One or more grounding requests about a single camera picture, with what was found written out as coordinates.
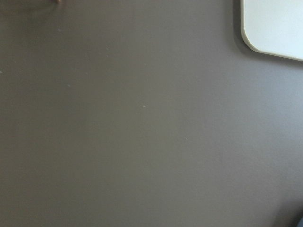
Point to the cream rabbit tray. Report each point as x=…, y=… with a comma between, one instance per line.
x=273, y=27

